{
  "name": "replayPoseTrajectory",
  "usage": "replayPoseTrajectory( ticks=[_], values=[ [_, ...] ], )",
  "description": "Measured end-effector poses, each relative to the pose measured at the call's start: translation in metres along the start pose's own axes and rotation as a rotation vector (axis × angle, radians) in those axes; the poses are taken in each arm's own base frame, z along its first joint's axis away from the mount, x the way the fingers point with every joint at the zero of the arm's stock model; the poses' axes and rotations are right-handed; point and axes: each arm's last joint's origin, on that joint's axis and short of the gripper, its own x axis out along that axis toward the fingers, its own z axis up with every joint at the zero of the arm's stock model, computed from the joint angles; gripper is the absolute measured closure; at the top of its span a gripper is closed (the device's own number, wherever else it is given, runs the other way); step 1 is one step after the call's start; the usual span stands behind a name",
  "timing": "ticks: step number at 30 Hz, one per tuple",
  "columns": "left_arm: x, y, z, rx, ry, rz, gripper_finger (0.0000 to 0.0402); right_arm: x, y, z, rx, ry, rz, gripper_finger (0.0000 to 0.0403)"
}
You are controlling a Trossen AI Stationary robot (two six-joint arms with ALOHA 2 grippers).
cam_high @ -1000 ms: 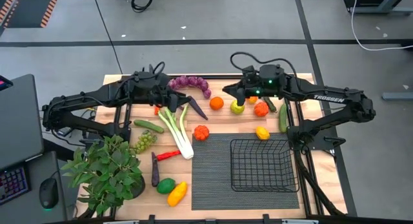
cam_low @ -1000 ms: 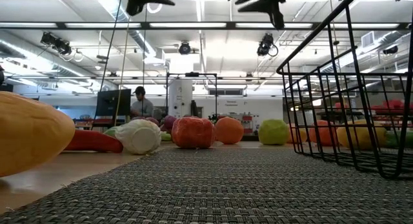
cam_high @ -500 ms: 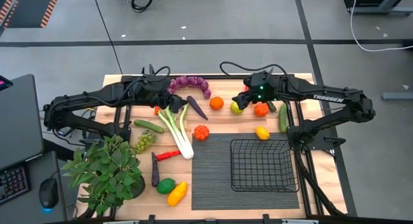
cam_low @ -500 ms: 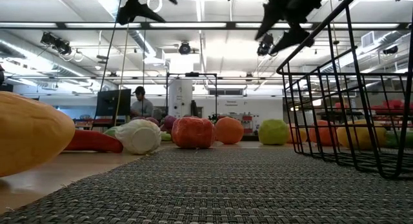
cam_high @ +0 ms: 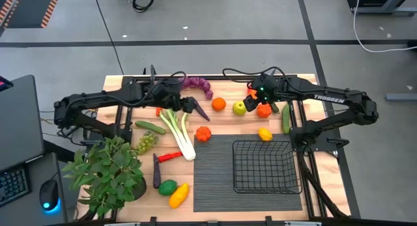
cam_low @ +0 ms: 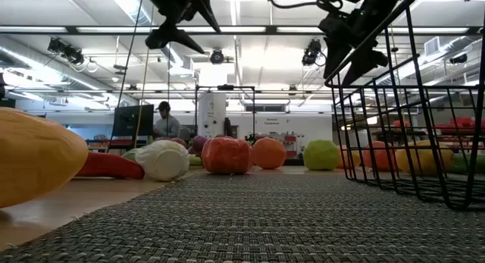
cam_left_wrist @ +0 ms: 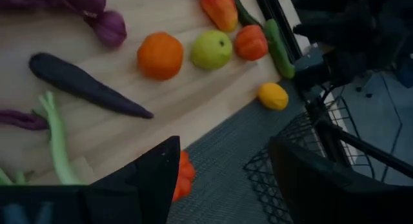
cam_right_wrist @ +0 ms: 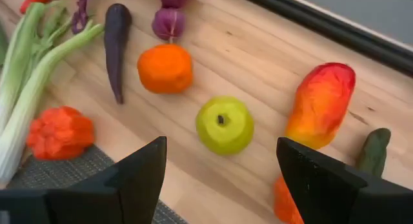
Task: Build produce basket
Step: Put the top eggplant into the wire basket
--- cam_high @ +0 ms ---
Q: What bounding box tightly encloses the white green bok choy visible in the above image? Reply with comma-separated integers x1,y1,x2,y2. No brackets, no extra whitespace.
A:
158,108,197,162

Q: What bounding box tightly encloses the round orange fruit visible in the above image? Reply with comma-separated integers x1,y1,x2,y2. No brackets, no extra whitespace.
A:
211,97,227,112

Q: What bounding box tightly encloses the green apple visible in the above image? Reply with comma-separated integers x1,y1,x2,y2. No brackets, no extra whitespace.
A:
232,100,248,117

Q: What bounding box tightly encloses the grey woven placemat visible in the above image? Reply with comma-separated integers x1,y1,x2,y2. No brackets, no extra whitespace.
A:
193,134,303,213

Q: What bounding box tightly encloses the green leafy plant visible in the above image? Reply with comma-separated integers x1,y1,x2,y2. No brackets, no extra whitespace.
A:
61,136,146,219

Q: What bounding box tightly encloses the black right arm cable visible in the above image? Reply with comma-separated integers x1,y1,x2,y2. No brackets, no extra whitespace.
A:
222,66,287,84

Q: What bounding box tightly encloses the red chili pepper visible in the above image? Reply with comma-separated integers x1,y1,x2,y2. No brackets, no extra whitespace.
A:
157,151,184,163

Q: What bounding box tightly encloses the black computer mouse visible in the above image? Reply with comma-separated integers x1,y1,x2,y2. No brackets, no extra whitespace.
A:
39,178,61,212

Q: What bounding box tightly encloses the device with red lights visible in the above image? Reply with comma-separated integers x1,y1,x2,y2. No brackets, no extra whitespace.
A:
0,75,14,92

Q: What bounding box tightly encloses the purple eggplant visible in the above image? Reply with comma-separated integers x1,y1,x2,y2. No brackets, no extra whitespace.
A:
152,153,162,189

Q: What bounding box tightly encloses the orange persimmon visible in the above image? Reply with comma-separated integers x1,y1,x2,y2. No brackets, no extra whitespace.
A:
256,103,272,119

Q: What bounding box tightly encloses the dark purple carrot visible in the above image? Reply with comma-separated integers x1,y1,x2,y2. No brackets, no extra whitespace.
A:
194,97,211,122

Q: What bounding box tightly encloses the green cucumber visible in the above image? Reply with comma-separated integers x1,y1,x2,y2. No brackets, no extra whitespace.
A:
281,103,291,135
135,120,167,135

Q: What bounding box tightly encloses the white floor cable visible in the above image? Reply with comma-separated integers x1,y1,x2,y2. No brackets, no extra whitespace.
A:
353,0,417,53

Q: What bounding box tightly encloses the green grape bunch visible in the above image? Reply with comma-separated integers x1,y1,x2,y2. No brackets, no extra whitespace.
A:
134,131,160,156

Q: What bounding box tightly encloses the black backlit keyboard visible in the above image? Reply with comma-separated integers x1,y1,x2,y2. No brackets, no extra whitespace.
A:
0,165,31,207

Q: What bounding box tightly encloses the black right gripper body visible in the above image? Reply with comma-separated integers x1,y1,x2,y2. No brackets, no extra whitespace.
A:
250,89,266,105

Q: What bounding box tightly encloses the green lime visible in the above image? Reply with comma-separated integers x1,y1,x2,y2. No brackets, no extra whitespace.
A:
158,179,179,197

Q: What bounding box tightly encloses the small orange pumpkin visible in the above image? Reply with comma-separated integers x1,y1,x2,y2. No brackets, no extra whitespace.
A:
195,126,212,143

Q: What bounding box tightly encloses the black plant pot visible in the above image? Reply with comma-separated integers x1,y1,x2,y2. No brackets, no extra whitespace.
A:
130,177,147,201

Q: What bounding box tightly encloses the grey desk foot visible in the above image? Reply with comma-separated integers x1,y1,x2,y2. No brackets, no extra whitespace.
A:
386,92,417,102

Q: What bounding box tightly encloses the orange striped floor mat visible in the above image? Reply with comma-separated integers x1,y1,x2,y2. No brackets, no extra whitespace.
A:
0,0,62,36

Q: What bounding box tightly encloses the yellow lemon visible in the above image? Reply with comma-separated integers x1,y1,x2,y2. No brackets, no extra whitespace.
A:
258,127,274,142

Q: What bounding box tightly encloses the black metal rig frame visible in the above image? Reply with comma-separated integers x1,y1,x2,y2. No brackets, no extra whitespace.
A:
112,64,351,226

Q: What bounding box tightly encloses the black coiled cable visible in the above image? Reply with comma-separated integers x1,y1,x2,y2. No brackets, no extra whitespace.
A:
132,0,155,14

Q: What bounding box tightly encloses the black wire basket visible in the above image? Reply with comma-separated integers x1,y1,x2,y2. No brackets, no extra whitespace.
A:
232,140,303,195

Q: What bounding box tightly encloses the dark grey desk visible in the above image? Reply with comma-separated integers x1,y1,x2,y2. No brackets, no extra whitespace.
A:
0,152,68,226

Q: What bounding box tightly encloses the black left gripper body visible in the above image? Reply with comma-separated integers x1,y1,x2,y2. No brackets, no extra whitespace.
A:
180,96,197,114

